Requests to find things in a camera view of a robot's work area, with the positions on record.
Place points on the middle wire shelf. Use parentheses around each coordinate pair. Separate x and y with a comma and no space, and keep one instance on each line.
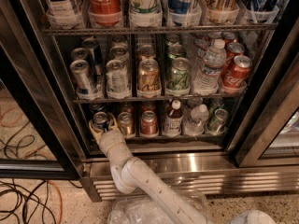
(156,98)

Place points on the red can bottom shelf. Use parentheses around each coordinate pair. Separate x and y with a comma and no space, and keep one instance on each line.
(148,123)

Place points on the red coke can rear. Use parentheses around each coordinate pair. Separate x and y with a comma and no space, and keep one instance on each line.
(229,37)

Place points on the gold can front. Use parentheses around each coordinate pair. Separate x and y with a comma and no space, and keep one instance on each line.
(148,82)

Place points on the gold can bottom shelf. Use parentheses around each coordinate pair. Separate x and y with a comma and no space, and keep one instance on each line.
(126,124)

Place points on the red coke can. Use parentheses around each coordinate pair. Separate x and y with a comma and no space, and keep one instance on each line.
(229,37)
(236,73)
(232,49)

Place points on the blue pepsi can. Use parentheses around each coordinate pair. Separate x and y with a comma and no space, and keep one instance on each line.
(101,121)
(99,107)

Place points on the green can front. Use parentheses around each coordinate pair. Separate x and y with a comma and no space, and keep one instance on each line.
(178,77)

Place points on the juice bottle white cap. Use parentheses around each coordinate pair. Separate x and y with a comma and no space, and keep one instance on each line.
(173,118)

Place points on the top wire shelf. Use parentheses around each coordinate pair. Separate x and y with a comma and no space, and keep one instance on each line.
(160,30)

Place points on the dark blue can rear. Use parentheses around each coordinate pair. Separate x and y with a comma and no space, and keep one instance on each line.
(96,61)

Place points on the green can middle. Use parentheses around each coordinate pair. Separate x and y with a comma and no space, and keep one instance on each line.
(176,50)

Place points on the clear water bottle shelf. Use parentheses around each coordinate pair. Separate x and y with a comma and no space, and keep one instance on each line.
(209,69)
(195,119)

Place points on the white tea carton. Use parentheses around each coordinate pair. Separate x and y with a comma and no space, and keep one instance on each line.
(64,14)

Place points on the bottom wire shelf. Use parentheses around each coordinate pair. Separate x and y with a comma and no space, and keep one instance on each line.
(180,138)

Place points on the blue pepsi bottle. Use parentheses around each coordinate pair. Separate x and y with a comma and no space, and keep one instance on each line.
(183,13)

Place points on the dark blue drink bottle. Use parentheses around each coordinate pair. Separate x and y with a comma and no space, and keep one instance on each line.
(260,11)

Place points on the green can bottom shelf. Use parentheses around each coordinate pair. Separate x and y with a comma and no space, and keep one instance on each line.
(217,123)

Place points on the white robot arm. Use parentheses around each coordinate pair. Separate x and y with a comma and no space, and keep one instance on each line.
(130,172)

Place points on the right glass fridge door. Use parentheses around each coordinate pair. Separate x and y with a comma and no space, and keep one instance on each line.
(261,141)

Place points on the red coca-cola bottle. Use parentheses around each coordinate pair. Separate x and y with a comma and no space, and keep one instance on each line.
(104,10)

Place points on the red coke can middle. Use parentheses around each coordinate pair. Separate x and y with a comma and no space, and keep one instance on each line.
(232,49)

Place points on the white silver can middle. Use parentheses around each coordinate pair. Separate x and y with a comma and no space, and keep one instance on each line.
(120,53)

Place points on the stainless steel glass-door fridge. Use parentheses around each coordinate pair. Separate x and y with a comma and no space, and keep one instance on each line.
(195,166)

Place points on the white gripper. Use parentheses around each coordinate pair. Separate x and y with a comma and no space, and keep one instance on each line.
(109,139)

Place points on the clear water bottle middle shelf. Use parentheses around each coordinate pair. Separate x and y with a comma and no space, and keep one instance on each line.
(209,69)

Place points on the crumpled clear plastic bag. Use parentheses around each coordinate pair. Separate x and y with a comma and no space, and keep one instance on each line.
(143,210)

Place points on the white silver can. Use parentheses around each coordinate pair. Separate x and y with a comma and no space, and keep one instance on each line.
(117,79)
(120,53)

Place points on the gold striped drink bottle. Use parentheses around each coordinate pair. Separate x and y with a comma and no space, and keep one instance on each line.
(221,11)

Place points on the white silver can front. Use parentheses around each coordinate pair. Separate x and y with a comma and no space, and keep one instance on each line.
(117,79)

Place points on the green white 7up bottle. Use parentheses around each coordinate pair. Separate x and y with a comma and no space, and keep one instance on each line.
(143,13)

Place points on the clear water bottle bottom shelf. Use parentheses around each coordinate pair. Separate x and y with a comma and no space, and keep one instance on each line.
(195,119)

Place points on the open left fridge door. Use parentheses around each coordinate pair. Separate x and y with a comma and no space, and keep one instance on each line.
(29,63)

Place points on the red coke can front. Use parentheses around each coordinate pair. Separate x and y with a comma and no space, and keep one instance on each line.
(236,73)

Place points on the silver blue can rear-left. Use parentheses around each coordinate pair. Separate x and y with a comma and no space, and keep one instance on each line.
(80,54)

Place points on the wire shelf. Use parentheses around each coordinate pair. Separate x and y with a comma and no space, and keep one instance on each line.
(156,98)
(180,138)
(160,30)

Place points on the gold can rear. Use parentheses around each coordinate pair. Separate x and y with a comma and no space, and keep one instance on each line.
(146,52)

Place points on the silver blue can front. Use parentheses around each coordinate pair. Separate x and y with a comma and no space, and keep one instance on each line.
(86,87)

